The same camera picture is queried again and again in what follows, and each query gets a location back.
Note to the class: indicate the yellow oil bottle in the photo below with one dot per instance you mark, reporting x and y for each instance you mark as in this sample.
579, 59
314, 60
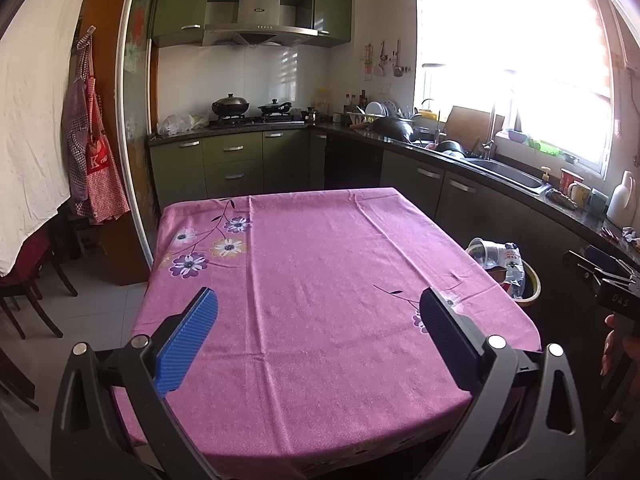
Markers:
323, 102

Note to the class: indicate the dark base kitchen cabinets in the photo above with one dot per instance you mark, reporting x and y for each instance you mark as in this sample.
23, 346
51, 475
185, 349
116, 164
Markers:
410, 175

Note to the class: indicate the clear plastic cup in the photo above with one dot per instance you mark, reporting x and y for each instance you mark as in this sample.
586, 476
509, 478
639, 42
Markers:
485, 252

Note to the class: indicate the green upper kitchen cabinets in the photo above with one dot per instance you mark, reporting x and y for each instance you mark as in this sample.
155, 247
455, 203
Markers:
177, 5

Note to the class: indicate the dark scrubbing cloth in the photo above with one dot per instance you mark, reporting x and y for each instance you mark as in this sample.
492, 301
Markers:
559, 199

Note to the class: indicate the black bin with yellow rim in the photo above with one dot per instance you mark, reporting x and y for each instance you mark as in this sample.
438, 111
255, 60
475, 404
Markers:
531, 290

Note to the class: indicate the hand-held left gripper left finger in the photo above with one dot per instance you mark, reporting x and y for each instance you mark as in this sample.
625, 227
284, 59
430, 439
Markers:
192, 337

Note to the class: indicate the black bowl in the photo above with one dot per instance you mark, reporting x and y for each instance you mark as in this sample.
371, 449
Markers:
450, 148

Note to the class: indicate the group of sauce bottles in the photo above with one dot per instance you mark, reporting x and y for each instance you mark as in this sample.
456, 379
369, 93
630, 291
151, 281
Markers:
355, 102

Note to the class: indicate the dark wooden chair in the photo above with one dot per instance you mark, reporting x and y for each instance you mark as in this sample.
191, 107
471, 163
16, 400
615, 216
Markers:
15, 375

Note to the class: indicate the white plastic jug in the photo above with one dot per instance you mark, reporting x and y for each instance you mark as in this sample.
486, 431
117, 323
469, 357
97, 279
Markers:
620, 200

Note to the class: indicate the tall steel faucet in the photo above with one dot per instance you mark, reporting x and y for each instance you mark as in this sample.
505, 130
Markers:
487, 147

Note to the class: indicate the pink floral tablecloth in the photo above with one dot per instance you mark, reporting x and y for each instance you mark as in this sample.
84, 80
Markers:
325, 310

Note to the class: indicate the dish rack with plates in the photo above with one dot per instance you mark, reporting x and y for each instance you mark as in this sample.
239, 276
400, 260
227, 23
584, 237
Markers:
382, 110

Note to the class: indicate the purple checkered apron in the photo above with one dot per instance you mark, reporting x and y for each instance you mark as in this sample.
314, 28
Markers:
76, 135

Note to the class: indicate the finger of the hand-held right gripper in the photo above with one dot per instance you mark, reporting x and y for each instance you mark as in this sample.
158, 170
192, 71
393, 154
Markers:
605, 259
580, 265

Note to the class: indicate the black gas stove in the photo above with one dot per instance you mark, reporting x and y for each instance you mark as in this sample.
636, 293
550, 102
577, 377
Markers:
255, 120

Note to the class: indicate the small curved faucet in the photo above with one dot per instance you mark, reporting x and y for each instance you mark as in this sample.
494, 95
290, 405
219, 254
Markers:
434, 120

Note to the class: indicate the steel kitchen sink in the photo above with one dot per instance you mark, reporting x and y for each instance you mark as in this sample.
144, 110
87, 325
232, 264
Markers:
510, 172

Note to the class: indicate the black frying pan with lid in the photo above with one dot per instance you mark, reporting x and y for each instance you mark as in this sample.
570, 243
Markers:
274, 108

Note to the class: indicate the small steel pot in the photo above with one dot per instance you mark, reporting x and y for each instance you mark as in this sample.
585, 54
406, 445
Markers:
310, 115

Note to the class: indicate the red mug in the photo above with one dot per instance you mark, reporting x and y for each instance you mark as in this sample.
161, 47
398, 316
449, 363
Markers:
570, 179

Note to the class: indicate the steel range hood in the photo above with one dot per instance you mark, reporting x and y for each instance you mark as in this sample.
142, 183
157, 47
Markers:
260, 20

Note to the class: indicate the large black wok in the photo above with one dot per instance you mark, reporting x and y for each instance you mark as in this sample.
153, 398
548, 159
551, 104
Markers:
395, 129

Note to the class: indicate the yellow soap pump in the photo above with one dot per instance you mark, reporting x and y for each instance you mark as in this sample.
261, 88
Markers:
545, 176

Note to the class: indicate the purple bowl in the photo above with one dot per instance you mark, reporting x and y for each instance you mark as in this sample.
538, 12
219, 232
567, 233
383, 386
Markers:
517, 136

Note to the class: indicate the red checkered apron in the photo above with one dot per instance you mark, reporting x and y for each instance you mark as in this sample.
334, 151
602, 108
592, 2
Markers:
105, 175

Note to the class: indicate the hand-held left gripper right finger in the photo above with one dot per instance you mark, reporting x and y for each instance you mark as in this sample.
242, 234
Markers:
447, 332

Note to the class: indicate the bright window with blind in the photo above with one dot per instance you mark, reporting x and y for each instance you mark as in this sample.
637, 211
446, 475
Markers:
515, 35

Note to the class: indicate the person's right hand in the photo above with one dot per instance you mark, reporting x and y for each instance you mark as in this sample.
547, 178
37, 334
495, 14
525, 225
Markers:
609, 345

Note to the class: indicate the snack packets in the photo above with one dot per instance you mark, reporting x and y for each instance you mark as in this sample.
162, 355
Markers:
625, 237

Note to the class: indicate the black wok with lid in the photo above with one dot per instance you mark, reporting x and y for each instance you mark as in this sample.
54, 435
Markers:
230, 106

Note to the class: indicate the clear plastic water bottle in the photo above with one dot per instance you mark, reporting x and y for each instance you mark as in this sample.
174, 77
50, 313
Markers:
514, 270

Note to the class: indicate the cream mug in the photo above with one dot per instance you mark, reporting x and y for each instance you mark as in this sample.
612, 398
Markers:
579, 195

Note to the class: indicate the frosted glass sliding door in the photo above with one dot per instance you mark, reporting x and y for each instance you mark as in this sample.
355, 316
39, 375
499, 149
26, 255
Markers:
137, 110

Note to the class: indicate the white plastic bags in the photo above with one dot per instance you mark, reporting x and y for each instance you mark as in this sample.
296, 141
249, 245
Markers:
180, 124

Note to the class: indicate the green base kitchen cabinets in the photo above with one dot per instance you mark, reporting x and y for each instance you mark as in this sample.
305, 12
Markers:
230, 165

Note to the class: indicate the white hanging sheet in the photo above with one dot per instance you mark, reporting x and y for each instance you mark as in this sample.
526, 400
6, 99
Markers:
35, 110

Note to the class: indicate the green plastic containers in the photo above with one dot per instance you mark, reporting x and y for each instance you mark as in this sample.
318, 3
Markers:
545, 146

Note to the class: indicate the hanging kitchen utensils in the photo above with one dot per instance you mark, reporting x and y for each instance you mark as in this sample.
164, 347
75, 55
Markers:
387, 60

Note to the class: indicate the red cushioned wooden chair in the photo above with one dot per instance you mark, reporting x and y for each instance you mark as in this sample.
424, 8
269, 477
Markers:
25, 265

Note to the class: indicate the wooden cutting board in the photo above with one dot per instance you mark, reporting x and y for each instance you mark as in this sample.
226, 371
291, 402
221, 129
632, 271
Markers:
467, 127

